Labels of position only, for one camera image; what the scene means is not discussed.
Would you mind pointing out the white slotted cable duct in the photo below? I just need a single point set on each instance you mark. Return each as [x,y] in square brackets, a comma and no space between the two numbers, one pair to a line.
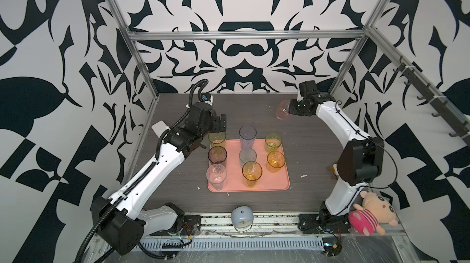
[236,244]

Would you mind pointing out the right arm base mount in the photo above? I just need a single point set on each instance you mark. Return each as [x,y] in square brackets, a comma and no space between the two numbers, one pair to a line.
[323,221]

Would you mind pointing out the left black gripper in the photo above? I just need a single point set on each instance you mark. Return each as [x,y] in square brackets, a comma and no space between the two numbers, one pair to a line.
[215,126]

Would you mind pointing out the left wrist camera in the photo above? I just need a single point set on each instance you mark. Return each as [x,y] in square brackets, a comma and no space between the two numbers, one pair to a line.
[206,98]

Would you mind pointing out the pink short glass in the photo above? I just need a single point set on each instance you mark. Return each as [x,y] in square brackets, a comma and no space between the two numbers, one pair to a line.
[283,108]

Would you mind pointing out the pink plush pig toy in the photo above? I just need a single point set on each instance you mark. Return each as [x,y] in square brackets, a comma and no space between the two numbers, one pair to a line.
[374,211]

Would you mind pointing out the brown white flower toy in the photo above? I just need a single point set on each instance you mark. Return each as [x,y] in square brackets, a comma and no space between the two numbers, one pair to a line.
[333,169]

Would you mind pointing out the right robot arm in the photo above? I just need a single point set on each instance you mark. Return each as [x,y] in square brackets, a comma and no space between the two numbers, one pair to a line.
[362,158]

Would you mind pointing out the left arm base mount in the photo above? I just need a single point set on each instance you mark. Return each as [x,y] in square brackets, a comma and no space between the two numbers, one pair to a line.
[184,225]

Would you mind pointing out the black wall hook rail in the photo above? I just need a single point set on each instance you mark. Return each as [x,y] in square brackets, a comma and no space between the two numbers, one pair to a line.
[442,105]

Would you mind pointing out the green short glass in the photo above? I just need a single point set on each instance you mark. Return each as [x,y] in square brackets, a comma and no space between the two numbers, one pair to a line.
[273,141]

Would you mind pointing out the white rectangular box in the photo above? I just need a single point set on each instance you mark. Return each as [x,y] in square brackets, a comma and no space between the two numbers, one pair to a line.
[159,128]

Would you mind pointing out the teal frosted glass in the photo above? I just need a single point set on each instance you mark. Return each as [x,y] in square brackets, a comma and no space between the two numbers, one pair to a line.
[247,155]

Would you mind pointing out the light green tall glass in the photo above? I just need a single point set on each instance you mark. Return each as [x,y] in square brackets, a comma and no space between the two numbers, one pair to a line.
[217,139]

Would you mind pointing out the pink plastic tray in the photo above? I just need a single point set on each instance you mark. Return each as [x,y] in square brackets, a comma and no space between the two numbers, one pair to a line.
[235,181]

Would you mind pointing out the white round timer device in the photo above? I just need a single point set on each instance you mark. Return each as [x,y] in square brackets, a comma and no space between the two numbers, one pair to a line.
[242,218]

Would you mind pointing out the yellow short glass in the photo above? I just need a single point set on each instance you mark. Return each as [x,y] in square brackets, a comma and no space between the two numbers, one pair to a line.
[275,161]

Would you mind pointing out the orange tall glass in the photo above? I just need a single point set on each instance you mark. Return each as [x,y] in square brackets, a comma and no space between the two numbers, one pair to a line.
[252,172]

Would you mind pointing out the smoky grey tall glass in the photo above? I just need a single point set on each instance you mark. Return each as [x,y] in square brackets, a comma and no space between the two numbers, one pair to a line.
[217,155]

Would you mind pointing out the blue tall glass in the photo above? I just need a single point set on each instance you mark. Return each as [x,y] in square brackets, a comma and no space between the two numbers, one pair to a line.
[247,136]

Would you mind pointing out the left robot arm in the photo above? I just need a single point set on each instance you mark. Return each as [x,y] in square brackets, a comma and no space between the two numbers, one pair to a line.
[120,219]

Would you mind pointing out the clear tall glass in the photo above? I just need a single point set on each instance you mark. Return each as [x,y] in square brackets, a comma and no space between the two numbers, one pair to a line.
[216,176]

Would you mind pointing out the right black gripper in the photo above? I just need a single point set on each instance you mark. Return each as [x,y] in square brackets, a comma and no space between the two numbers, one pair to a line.
[292,109]

